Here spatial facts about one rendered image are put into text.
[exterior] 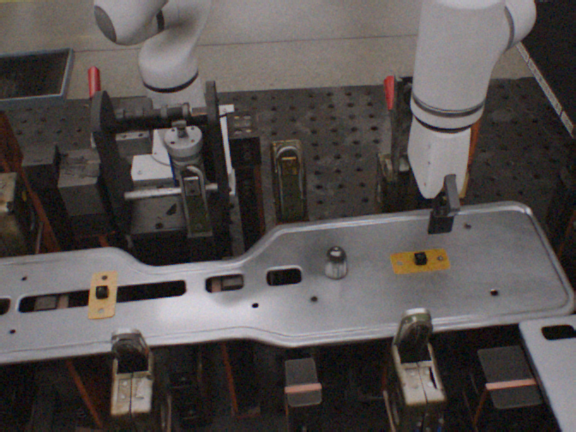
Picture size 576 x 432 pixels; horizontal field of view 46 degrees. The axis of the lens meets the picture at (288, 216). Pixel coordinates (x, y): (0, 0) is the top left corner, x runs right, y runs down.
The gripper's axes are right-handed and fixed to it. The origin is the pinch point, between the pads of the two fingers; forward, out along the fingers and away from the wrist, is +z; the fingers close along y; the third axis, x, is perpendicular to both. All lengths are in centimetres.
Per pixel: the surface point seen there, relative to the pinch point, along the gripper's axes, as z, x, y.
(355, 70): 112, 28, -195
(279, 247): 12.3, -20.6, -5.7
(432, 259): 12.0, 1.6, 0.1
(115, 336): 2.3, -41.8, 14.5
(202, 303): 12.3, -32.4, 3.3
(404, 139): 1.0, -0.3, -14.6
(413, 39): 112, 59, -215
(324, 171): 42, -7, -54
